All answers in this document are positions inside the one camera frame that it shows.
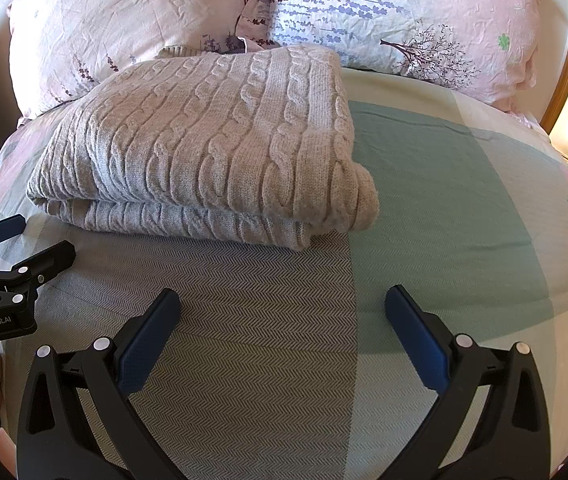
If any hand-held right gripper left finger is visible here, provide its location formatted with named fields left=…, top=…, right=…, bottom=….
left=15, top=288, right=181, bottom=480

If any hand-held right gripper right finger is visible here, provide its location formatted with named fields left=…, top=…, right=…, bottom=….
left=385, top=285, right=552, bottom=480

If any beige cable-knit sweater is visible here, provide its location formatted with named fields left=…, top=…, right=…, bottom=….
left=26, top=45, right=381, bottom=252

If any green grey checked bedsheet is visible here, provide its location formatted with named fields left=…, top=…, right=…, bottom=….
left=0, top=67, right=568, bottom=480

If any pink floral pillow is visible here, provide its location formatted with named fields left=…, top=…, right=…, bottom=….
left=236, top=0, right=539, bottom=111
left=8, top=0, right=265, bottom=117

